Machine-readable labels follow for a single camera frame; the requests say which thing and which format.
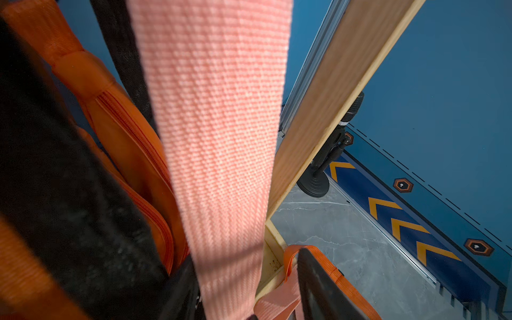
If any black microphone on stand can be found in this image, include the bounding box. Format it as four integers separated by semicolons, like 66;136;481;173
297;92;365;198

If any pink crescent sling bag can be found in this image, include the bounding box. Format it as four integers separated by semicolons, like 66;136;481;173
127;1;293;319

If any orange crescent sling bag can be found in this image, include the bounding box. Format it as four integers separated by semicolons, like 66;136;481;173
284;245;381;319

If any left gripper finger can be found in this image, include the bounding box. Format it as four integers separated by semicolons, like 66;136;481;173
297;249;358;319

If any pink rectangular waist bag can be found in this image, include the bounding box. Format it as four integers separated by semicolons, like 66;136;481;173
253;267;305;320

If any wooden garment rack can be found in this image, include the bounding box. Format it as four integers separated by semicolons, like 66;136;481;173
253;0;427;301

